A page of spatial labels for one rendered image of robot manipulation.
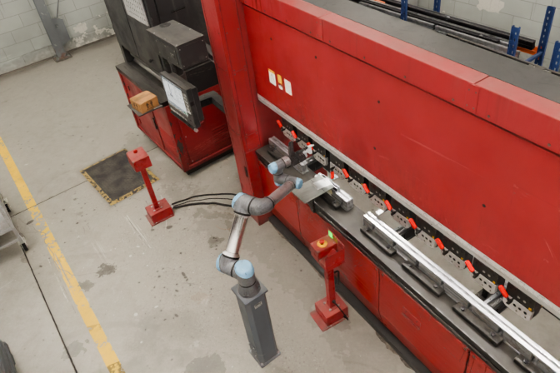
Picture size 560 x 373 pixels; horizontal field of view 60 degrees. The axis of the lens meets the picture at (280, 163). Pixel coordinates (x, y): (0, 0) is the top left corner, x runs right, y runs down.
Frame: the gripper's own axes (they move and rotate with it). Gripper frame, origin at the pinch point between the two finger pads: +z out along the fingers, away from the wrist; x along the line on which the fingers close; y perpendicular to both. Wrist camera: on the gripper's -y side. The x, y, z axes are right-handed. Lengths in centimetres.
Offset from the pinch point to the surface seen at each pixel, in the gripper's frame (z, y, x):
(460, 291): 5, 118, 70
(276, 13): 1, -82, 46
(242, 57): -5, -86, -21
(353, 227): -3, 65, 4
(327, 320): -34, 122, -50
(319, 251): -30, 68, -6
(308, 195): -14.0, 30.3, -11.7
